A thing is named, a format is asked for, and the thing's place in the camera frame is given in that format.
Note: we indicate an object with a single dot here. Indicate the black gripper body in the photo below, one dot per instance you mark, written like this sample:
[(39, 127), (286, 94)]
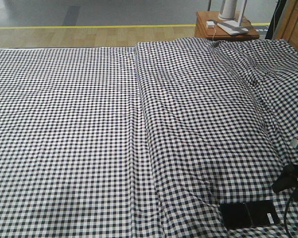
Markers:
[(287, 179)]

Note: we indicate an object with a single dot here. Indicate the black white checkered duvet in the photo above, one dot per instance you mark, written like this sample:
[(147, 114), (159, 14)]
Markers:
[(220, 117)]

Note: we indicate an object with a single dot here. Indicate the white charger block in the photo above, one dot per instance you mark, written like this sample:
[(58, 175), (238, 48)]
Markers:
[(210, 24)]

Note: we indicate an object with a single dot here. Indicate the wooden nightstand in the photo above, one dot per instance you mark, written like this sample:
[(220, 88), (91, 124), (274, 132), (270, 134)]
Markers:
[(201, 31)]

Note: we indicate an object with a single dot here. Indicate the black white checkered bedsheet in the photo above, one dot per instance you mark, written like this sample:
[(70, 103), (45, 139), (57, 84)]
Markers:
[(74, 160)]

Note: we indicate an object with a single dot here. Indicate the black smartphone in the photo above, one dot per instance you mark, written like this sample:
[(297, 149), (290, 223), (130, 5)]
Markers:
[(249, 214)]

